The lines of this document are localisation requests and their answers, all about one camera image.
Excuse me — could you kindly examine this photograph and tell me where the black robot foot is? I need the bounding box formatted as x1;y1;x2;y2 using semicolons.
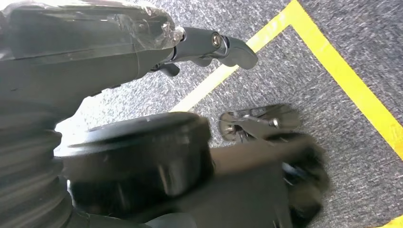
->
219;104;301;144

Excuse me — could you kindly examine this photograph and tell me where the yellow floor tape square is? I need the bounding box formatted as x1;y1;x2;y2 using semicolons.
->
170;0;403;228

